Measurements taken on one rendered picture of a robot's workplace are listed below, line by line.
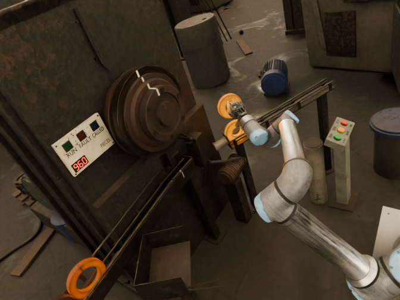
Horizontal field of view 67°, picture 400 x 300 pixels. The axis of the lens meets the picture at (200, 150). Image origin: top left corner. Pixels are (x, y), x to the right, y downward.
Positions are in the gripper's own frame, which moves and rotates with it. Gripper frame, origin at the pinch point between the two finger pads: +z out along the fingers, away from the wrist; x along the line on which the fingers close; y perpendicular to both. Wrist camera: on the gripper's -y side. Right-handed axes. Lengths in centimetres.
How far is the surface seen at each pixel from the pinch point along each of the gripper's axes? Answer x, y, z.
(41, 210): 167, -88, 65
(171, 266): 68, -12, -70
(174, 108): 34.7, 25.5, -12.6
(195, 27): -59, -69, 222
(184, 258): 61, -12, -69
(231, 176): 15.7, -35.8, -24.8
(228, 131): 5.7, -15.7, -6.5
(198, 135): 24.7, -10.2, -3.8
